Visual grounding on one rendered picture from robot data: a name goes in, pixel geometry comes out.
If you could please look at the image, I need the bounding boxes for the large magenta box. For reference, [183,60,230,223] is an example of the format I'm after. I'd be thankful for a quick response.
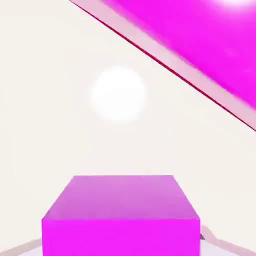
[68,0,256,132]

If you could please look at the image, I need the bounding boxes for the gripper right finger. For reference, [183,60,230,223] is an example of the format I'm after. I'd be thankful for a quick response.
[199,224,256,256]

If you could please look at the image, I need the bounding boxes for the small magenta cube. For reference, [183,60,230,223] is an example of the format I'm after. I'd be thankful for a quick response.
[41,174,201,256]

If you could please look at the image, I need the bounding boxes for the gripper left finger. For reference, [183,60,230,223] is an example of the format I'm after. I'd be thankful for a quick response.
[0,237,43,256]

